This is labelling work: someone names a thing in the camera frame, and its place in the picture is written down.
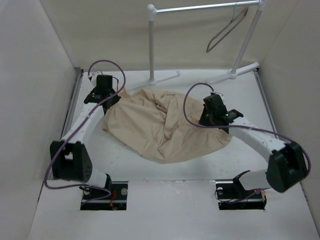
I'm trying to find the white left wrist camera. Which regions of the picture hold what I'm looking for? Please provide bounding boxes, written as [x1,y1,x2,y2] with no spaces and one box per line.
[88,71,99,85]

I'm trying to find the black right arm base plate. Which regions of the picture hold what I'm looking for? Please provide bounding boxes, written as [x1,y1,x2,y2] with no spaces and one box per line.
[214,179,267,211]

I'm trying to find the beige trousers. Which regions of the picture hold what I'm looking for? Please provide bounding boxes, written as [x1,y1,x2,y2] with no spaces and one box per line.
[102,88,232,164]

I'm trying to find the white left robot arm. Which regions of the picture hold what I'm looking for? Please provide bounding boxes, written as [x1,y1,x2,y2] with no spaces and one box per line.
[50,74,121,200]

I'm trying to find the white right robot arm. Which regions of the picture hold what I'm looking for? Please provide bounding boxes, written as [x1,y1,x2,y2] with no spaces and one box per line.
[199,93,309,198]

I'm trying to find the white clothes rack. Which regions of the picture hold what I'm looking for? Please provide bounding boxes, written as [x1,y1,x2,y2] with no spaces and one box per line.
[119,0,268,92]

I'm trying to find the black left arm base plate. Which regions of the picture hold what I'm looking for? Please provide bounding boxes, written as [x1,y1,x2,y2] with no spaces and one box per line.
[80,181,129,211]

